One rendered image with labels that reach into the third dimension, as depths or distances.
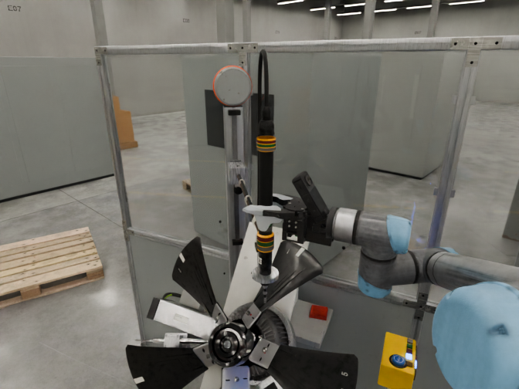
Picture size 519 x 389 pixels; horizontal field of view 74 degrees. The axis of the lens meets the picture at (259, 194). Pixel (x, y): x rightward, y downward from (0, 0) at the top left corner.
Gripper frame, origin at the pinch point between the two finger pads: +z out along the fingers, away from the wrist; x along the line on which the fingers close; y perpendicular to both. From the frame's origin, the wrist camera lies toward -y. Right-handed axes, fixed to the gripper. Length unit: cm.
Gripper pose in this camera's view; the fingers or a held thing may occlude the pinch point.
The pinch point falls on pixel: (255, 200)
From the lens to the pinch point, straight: 83.7
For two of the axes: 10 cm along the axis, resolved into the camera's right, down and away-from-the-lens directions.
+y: 0.0, 9.3, 3.6
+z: -9.1, -1.5, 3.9
